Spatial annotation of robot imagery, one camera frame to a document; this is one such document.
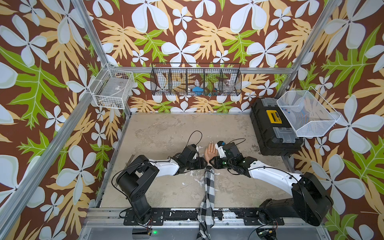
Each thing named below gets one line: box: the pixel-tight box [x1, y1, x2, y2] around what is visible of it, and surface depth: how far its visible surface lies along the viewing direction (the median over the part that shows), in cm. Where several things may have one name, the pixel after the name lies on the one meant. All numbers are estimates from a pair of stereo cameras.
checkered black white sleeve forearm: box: [196, 166, 215, 240], surface depth 74 cm
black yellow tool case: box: [249, 98, 304, 156], surface depth 90 cm
